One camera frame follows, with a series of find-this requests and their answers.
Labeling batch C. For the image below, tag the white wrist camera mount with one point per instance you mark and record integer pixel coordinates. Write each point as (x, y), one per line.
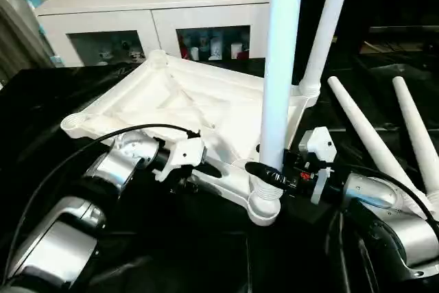
(182, 156)
(317, 149)

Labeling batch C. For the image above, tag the white plastic table leg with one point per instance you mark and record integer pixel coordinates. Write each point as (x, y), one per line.
(278, 73)
(326, 25)
(370, 135)
(418, 128)

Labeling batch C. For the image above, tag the white plastic table top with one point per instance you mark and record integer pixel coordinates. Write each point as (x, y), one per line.
(171, 101)

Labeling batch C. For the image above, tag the black plastic mat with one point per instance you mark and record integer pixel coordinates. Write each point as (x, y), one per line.
(41, 101)

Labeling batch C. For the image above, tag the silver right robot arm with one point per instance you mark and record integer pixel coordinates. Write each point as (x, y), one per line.
(391, 217)

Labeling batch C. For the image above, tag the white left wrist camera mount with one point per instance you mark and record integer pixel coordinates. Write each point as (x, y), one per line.
(182, 156)

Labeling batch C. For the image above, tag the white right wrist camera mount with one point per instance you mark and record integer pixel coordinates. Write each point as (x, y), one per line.
(317, 149)

